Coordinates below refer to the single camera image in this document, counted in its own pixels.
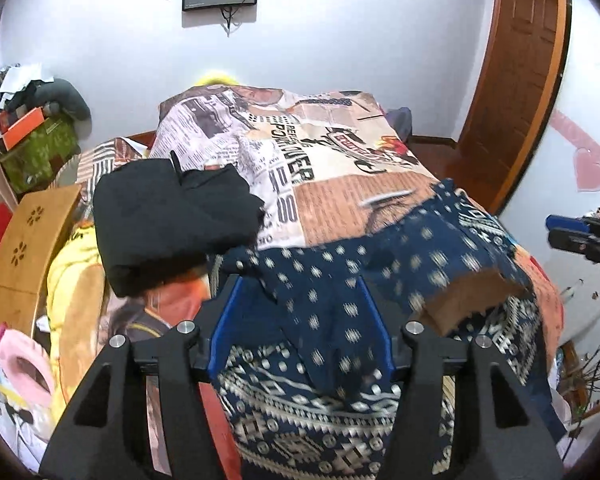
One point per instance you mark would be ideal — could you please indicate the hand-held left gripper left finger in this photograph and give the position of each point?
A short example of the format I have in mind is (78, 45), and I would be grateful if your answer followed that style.
(225, 325)

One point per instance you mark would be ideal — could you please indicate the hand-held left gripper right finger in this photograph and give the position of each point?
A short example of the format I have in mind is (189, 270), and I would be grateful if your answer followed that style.
(382, 335)

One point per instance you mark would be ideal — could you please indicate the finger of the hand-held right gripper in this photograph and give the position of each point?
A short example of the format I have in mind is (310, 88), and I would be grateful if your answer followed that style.
(580, 244)
(565, 222)

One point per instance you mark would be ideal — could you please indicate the navy patterned hoodie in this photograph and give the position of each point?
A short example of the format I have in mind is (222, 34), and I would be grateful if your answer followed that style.
(305, 410)

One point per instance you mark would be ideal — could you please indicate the white wardrobe door pink hearts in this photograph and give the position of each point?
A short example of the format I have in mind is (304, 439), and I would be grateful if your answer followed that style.
(580, 135)

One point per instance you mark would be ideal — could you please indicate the black garment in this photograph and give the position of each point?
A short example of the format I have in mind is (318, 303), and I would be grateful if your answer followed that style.
(170, 220)

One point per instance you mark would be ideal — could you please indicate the newspaper print bed sheet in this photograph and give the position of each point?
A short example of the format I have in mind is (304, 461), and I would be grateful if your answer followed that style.
(330, 200)

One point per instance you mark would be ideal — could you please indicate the brown wooden door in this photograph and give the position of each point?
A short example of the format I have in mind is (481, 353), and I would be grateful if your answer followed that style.
(515, 85)

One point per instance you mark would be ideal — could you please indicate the yellow garment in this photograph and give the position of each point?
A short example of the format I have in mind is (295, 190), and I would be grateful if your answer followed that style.
(75, 310)

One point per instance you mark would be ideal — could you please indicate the purple grey bag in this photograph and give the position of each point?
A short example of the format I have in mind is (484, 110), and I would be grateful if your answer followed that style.
(400, 122)

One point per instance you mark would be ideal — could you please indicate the bamboo lap desk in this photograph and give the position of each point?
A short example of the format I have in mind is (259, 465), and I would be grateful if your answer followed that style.
(25, 260)

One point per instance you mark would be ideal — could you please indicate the pile of papers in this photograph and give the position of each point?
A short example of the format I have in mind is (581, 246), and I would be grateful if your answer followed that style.
(10, 430)

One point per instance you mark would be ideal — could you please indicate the yellow headboard cushion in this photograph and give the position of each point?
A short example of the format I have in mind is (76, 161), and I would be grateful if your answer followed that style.
(215, 80)

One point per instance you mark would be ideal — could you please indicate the orange box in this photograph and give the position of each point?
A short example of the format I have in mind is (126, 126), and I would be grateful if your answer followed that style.
(25, 127)

